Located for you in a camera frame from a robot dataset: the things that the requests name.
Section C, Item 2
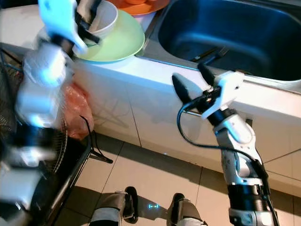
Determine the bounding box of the orange plate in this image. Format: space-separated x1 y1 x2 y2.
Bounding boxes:
113 0 170 17

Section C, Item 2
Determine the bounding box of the black metal frame stand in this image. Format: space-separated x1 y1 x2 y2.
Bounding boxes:
45 115 113 226

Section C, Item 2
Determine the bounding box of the robot right leg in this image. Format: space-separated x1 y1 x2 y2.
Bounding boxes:
167 193 207 226

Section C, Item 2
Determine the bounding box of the red plastic bag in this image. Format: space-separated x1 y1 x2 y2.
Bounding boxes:
63 82 95 140

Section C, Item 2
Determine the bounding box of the steel knife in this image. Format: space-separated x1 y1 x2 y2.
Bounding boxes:
190 46 217 63

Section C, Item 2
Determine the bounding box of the white door with black knob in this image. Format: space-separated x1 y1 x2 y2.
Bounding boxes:
89 71 130 146

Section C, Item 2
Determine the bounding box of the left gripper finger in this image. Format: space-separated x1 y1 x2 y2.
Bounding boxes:
78 0 94 22

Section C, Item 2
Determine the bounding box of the white door with bar handle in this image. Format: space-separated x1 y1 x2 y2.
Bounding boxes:
122 71 271 172

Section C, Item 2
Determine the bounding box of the robot leg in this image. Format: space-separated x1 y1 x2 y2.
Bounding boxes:
89 187 139 226
167 193 207 226

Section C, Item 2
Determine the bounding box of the steel fork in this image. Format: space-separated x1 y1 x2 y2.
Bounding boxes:
205 46 231 64

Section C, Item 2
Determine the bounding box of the robot left leg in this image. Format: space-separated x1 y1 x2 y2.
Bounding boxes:
89 187 139 226

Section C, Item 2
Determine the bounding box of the steel sink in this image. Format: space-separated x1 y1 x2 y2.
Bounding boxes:
143 0 301 92

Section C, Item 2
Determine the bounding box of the green plate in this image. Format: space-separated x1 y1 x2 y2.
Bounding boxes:
75 9 145 64

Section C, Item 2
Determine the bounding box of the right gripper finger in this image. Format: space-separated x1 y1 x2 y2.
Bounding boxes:
172 74 198 108
198 63 219 89

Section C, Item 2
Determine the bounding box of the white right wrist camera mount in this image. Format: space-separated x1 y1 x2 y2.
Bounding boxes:
201 71 245 119

